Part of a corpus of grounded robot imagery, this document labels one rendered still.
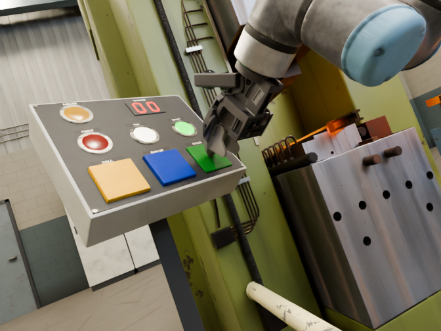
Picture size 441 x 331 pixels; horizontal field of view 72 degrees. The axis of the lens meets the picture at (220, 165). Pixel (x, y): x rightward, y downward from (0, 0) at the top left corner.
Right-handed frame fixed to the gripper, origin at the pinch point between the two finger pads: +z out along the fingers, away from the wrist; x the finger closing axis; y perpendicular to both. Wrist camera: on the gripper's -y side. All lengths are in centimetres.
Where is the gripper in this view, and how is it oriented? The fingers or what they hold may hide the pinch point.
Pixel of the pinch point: (209, 148)
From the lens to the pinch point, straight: 62.9
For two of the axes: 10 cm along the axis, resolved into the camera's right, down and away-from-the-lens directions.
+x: 7.2, -2.1, 6.6
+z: -3.6, 7.1, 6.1
